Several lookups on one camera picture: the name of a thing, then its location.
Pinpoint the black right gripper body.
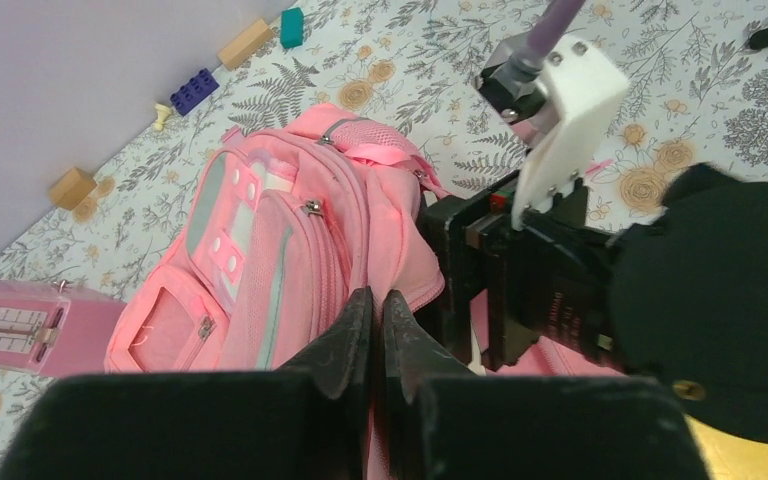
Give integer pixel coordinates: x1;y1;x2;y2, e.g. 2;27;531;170
418;173;626;371

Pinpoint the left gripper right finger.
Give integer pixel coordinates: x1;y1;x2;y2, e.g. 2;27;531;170
382;290;473;479

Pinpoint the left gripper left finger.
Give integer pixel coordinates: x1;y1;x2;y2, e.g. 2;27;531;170
281;287;374;479

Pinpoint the pink student backpack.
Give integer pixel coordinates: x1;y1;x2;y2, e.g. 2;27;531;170
103;102;624;480

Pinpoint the yellow notebook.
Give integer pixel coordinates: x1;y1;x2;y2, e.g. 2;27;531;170
686;416;768;480

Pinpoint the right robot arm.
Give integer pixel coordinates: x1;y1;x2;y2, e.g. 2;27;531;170
418;1;768;445

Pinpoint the pink metronome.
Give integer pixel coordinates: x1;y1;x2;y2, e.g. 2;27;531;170
0;280;126;378

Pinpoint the purple toy brick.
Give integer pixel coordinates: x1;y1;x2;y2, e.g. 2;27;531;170
169;69;219;116

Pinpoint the small cream chess pawn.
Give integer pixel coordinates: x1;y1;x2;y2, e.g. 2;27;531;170
152;103;175;132

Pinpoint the wooden block far left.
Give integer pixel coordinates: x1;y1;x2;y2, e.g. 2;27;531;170
48;167;97;211

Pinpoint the long wooden block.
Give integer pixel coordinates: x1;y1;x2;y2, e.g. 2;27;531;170
217;19;273;71

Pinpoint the teal block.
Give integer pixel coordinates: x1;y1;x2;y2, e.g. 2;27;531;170
280;7;304;49

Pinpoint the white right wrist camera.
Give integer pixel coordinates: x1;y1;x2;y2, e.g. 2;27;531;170
473;34;630;230

